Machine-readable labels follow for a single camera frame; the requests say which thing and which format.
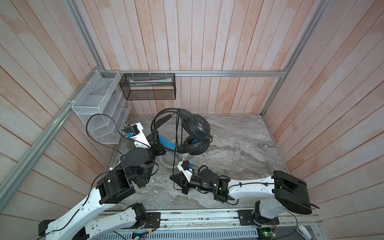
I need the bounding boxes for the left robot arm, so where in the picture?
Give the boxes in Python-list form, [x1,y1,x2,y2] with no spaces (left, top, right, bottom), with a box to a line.
[38,131,166,240]

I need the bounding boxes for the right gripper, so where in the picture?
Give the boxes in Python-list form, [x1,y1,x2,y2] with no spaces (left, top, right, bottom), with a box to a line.
[171,171,214,194]

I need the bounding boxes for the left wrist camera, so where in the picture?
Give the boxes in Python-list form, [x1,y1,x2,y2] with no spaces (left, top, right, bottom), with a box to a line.
[121,122,150,149]

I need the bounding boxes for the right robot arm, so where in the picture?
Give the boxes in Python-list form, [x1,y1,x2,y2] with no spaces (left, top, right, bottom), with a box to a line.
[170,166,313,219]

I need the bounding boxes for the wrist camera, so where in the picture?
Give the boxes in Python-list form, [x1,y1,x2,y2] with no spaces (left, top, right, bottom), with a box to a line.
[177,161,194,183]
[121,122,150,149]

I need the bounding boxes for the white headphones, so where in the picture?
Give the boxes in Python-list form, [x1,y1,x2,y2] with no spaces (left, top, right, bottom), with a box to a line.
[158,151,189,169]

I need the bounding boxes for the black and blue headphones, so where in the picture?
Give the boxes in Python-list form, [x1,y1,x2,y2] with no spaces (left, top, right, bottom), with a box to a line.
[151,108,213,156]

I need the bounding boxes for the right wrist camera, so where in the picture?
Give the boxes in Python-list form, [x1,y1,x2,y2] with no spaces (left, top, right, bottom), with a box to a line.
[177,161,194,183]

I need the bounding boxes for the white wire mesh shelf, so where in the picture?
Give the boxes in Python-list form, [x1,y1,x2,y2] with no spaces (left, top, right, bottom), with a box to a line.
[72,71,131,145]

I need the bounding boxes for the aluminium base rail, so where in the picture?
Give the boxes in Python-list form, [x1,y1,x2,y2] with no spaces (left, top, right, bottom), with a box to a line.
[100,208,329,240]

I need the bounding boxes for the horizontal aluminium wall rail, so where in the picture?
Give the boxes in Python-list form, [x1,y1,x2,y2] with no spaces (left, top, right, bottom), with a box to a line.
[106,70,287,78]

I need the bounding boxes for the black headphone cable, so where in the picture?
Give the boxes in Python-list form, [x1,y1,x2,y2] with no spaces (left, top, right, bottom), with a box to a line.
[170,109,184,191]

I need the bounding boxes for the black wire mesh basket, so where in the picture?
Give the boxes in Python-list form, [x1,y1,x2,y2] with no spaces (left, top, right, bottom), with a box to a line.
[119,73,177,101]

